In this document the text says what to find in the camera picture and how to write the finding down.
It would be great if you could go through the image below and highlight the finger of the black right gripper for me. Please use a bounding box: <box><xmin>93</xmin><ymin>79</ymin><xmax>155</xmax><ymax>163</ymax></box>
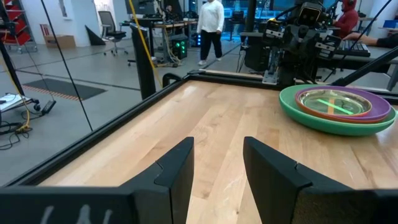
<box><xmin>303</xmin><ymin>43</ymin><xmax>318</xmax><ymax>74</ymax></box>
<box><xmin>284</xmin><ymin>37</ymin><xmax>299</xmax><ymax>68</ymax></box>

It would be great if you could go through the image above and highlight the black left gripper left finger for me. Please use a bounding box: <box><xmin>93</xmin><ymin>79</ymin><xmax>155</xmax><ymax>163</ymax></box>
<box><xmin>119</xmin><ymin>136</ymin><xmax>195</xmax><ymax>224</ymax></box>

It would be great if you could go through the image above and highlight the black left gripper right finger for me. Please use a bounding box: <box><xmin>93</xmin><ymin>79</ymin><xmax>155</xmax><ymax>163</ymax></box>
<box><xmin>244</xmin><ymin>136</ymin><xmax>352</xmax><ymax>224</ymax></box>

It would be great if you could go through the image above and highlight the opaque orange plastic plate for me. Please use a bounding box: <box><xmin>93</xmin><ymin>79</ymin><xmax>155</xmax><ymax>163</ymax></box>
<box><xmin>295</xmin><ymin>90</ymin><xmax>379</xmax><ymax>124</ymax></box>

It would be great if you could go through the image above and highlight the large light green plate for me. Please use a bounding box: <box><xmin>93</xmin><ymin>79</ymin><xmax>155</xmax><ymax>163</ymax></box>
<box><xmin>279</xmin><ymin>84</ymin><xmax>398</xmax><ymax>133</ymax></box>

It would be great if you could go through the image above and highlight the translucent orange plate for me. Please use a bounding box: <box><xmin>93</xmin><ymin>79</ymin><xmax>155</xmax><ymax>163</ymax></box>
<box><xmin>297</xmin><ymin>89</ymin><xmax>373</xmax><ymax>118</ymax></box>

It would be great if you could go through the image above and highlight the purple plastic plate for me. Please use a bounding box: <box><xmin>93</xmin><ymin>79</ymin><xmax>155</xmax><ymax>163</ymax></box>
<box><xmin>294</xmin><ymin>86</ymin><xmax>392</xmax><ymax>123</ymax></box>

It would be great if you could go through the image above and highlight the person's forearm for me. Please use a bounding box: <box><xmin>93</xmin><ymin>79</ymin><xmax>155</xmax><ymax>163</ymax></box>
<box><xmin>343</xmin><ymin>30</ymin><xmax>398</xmax><ymax>49</ymax></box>

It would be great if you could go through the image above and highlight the black computer keyboard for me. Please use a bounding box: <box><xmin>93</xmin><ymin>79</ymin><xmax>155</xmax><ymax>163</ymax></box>
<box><xmin>335</xmin><ymin>39</ymin><xmax>371</xmax><ymax>58</ymax></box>

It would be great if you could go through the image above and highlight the person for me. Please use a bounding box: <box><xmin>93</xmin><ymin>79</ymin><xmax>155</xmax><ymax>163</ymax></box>
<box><xmin>196</xmin><ymin>0</ymin><xmax>225</xmax><ymax>66</ymax></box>
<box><xmin>332</xmin><ymin>0</ymin><xmax>360</xmax><ymax>38</ymax></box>

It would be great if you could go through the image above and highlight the black metal bar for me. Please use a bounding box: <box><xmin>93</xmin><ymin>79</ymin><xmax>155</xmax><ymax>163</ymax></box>
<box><xmin>331</xmin><ymin>45</ymin><xmax>398</xmax><ymax>87</ymax></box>

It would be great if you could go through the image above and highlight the black vertical pole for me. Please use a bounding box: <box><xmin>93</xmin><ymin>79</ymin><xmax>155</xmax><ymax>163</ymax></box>
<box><xmin>245</xmin><ymin>0</ymin><xmax>257</xmax><ymax>34</ymax></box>

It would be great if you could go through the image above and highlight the large dark green plate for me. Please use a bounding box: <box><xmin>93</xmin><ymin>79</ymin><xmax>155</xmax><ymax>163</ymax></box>
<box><xmin>281</xmin><ymin>107</ymin><xmax>397</xmax><ymax>137</ymax></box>

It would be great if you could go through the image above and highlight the computer tower with green lights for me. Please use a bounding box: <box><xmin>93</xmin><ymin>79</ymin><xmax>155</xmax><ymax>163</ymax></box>
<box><xmin>169</xmin><ymin>33</ymin><xmax>189</xmax><ymax>60</ymax></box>

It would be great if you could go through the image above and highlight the dark floor mat striped edge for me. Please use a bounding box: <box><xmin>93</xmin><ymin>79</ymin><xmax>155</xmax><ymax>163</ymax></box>
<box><xmin>21</xmin><ymin>77</ymin><xmax>108</xmax><ymax>101</ymax></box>

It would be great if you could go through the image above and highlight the black power brick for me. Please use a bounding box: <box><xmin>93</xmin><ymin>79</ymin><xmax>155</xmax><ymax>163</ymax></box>
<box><xmin>40</xmin><ymin>99</ymin><xmax>57</xmax><ymax>115</ymax></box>

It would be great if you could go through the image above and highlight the black wedge panel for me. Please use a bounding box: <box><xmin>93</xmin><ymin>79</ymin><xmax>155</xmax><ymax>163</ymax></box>
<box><xmin>84</xmin><ymin>24</ymin><xmax>106</xmax><ymax>47</ymax></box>

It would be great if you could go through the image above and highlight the grey office chair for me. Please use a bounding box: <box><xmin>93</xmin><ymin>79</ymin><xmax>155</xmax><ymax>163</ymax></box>
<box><xmin>98</xmin><ymin>11</ymin><xmax>129</xmax><ymax>57</ymax></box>

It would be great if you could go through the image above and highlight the white wheeled cart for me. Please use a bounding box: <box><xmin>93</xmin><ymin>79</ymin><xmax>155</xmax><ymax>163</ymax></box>
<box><xmin>0</xmin><ymin>93</ymin><xmax>41</xmax><ymax>113</ymax></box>

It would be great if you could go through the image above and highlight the brown cardboard box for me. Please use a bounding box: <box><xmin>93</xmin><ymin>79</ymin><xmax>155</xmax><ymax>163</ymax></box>
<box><xmin>43</xmin><ymin>34</ymin><xmax>76</xmax><ymax>49</ymax></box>

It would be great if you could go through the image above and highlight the black tripod stand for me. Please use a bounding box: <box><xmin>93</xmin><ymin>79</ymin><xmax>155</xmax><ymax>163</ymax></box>
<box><xmin>0</xmin><ymin>6</ymin><xmax>25</xmax><ymax>97</ymax></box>

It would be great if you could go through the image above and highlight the red shelf rack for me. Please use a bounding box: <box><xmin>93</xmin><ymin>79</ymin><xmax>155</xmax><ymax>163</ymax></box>
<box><xmin>0</xmin><ymin>0</ymin><xmax>38</xmax><ymax>53</ymax></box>

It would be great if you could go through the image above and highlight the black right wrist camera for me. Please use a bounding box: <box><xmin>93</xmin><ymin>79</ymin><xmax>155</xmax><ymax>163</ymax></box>
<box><xmin>297</xmin><ymin>1</ymin><xmax>323</xmax><ymax>26</ymax></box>

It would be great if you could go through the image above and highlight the yellow cable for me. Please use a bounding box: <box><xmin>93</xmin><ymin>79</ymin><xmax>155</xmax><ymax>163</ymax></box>
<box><xmin>127</xmin><ymin>0</ymin><xmax>164</xmax><ymax>90</ymax></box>

